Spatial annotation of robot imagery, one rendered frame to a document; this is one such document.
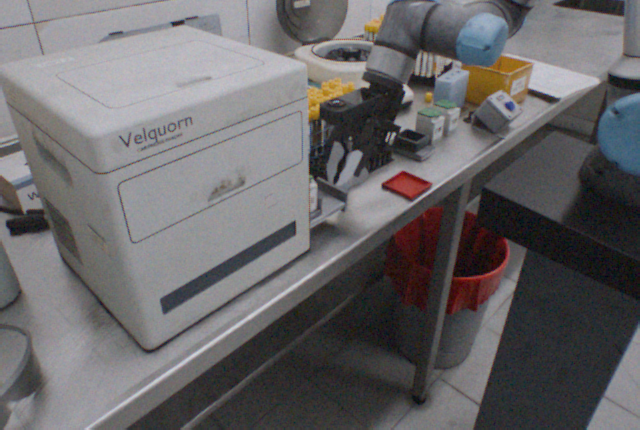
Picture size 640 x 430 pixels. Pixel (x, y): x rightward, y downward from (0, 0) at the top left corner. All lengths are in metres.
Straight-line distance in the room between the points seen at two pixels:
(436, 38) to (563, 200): 0.32
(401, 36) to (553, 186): 0.34
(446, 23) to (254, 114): 0.34
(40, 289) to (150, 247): 0.27
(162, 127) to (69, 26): 0.66
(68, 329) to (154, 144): 0.31
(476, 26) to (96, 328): 0.66
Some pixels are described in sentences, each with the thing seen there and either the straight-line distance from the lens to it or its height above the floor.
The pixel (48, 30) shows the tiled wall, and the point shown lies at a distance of 1.14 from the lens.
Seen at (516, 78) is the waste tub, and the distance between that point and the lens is 1.32.
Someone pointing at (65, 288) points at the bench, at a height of 0.88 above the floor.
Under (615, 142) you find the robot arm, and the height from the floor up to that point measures 1.09.
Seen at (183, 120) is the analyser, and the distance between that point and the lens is 0.52.
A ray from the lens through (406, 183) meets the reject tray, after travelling 0.94.
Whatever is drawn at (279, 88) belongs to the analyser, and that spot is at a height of 1.15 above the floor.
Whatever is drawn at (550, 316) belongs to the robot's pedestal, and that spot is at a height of 0.69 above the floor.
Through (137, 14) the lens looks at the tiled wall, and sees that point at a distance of 1.21.
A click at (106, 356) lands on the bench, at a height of 0.87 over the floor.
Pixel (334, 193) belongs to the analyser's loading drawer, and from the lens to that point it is 0.81.
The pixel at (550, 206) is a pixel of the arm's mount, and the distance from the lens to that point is 0.82.
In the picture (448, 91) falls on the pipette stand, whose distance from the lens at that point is 1.18.
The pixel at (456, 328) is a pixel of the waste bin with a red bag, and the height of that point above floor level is 0.22.
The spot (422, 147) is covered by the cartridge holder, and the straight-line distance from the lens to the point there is 1.05.
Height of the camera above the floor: 1.36
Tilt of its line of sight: 32 degrees down
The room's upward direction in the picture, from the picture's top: straight up
